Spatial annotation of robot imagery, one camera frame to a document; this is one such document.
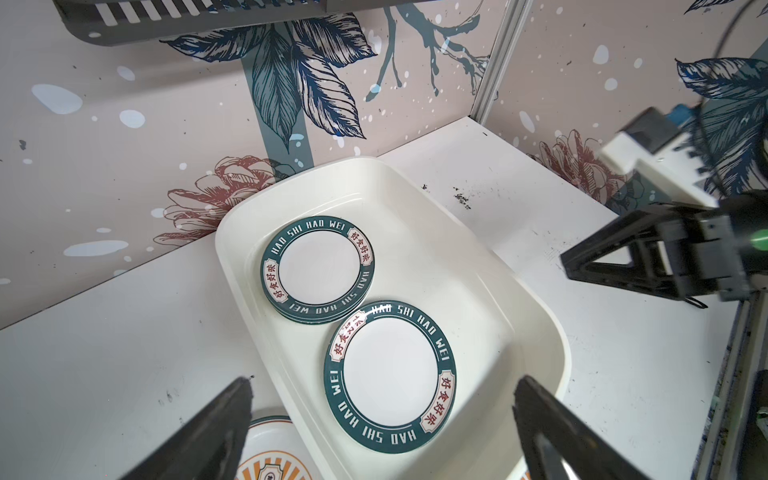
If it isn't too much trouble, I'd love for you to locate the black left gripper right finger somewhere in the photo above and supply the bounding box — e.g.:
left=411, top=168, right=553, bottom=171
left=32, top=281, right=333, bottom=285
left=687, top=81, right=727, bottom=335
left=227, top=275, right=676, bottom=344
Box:
left=513, top=376, right=646, bottom=480

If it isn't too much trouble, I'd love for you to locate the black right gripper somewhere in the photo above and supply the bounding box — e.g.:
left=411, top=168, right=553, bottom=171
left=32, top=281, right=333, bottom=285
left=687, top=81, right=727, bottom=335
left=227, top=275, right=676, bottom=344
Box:
left=561, top=197, right=767, bottom=300

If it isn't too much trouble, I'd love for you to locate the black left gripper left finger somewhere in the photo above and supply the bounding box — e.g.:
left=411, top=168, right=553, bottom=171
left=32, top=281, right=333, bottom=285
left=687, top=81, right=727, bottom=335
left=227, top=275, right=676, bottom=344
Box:
left=123, top=377, right=253, bottom=479

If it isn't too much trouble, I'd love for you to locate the orange sunburst plate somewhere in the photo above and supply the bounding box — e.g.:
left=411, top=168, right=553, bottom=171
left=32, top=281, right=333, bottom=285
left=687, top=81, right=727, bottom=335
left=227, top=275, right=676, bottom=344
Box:
left=235, top=415, right=315, bottom=480

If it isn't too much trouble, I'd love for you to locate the green hao shi plate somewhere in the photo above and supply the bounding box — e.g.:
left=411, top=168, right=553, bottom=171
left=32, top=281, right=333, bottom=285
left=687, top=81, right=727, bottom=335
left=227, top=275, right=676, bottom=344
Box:
left=323, top=300, right=458, bottom=454
left=257, top=215, right=376, bottom=325

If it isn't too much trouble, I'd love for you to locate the white plastic bin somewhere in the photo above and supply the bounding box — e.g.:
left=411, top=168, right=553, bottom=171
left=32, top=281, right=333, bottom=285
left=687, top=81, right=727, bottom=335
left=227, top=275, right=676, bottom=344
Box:
left=215, top=157, right=571, bottom=479

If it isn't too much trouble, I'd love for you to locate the aluminium rail base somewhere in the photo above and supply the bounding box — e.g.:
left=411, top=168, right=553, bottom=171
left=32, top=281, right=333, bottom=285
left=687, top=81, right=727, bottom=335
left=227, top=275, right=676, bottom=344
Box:
left=691, top=293, right=767, bottom=479

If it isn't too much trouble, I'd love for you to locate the black wire wall basket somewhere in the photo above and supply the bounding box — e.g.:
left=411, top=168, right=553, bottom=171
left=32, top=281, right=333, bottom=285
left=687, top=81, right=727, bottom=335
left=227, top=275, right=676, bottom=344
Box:
left=53, top=0, right=400, bottom=46

